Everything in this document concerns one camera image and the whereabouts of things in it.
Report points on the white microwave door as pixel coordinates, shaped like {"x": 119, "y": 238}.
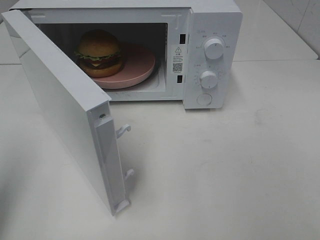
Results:
{"x": 76, "y": 108}

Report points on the microwave warning label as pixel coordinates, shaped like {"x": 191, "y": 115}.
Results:
{"x": 177, "y": 58}

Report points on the white microwave oven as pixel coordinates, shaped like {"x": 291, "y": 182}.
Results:
{"x": 177, "y": 87}

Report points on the toy hamburger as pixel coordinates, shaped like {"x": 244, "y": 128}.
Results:
{"x": 99, "y": 54}

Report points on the white microwave knob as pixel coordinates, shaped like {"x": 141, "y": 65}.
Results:
{"x": 214, "y": 48}
{"x": 208, "y": 79}

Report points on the upper white microwave knob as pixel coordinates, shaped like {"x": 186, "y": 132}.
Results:
{"x": 214, "y": 48}

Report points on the lower white microwave knob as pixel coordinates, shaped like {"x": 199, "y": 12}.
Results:
{"x": 208, "y": 79}

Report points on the round white door button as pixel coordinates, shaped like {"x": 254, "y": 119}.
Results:
{"x": 204, "y": 99}

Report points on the pink round plate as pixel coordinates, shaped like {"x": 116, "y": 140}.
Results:
{"x": 138, "y": 64}

